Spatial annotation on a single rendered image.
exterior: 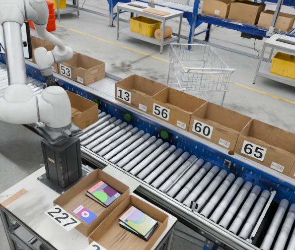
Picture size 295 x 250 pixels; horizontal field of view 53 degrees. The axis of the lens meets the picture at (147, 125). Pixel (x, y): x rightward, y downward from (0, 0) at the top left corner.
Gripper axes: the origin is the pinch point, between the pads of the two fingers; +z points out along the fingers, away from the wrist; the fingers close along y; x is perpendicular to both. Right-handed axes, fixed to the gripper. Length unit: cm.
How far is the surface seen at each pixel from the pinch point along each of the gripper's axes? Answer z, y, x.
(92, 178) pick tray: 45, 31, 59
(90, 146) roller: 39.1, 3.0, 28.8
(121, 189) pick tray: 53, 26, 79
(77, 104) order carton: 16.5, -27.6, -13.3
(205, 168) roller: 68, -34, 108
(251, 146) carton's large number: 53, -49, 139
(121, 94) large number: 14, -49, 25
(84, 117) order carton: 20.9, -11.9, 13.3
